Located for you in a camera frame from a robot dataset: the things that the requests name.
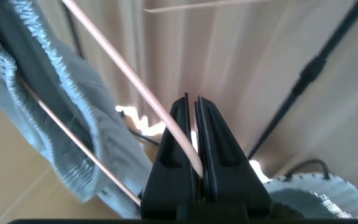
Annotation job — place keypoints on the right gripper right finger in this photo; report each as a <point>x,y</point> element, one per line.
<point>235,183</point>

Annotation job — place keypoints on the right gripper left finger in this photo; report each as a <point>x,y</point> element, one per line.
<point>166,186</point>

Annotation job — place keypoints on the pale grey shorts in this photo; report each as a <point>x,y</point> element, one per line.
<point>110,140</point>

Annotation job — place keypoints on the pink clothes hanger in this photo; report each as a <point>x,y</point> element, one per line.
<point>129,74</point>
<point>210,4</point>

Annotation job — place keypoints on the white laundry basket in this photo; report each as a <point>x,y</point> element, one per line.
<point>337,193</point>

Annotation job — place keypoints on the black clothes rack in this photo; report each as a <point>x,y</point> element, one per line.
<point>312,68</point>

